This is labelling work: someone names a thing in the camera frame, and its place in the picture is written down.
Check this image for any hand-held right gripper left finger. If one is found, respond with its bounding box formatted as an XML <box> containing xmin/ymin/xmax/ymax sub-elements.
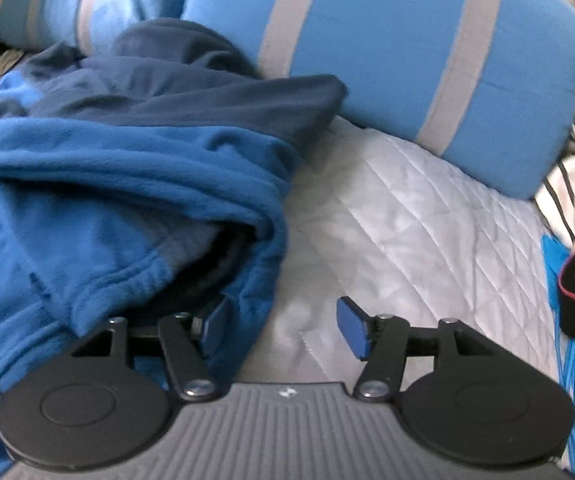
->
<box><xmin>72</xmin><ymin>294</ymin><xmax>234</xmax><ymax>403</ymax></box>

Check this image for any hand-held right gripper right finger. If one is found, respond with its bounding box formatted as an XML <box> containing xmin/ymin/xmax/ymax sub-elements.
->
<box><xmin>335</xmin><ymin>297</ymin><xmax>491</xmax><ymax>402</ymax></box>

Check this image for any blue fleece jacket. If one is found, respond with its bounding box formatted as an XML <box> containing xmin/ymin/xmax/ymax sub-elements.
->
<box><xmin>0</xmin><ymin>18</ymin><xmax>349</xmax><ymax>461</ymax></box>

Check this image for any white quilted bedspread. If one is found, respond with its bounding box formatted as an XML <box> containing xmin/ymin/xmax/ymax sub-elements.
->
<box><xmin>0</xmin><ymin>50</ymin><xmax>569</xmax><ymax>397</ymax></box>

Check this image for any black white striped cloth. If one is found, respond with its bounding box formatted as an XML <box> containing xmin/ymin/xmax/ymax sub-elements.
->
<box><xmin>534</xmin><ymin>91</ymin><xmax>575</xmax><ymax>252</ymax></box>

